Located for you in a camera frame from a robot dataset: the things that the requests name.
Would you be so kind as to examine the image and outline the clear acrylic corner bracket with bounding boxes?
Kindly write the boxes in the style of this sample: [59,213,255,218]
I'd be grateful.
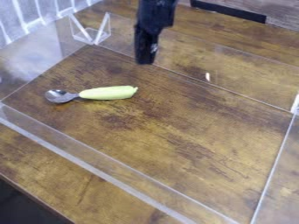
[69,12,111,46]

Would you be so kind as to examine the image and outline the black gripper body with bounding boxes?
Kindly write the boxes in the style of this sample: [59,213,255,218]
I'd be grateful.
[136,0,179,35]

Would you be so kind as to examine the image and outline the clear acrylic enclosure wall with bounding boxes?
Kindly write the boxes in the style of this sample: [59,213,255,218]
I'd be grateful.
[0,12,299,224]

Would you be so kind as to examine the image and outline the green handled metal spoon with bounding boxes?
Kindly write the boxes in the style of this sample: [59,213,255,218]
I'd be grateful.
[44,86,137,103]

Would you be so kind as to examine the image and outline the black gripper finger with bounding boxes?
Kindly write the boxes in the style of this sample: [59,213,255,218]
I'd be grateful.
[135,25,159,65]

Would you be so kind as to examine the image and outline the black bar in background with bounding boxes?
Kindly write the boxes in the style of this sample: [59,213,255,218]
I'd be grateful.
[191,0,267,24]

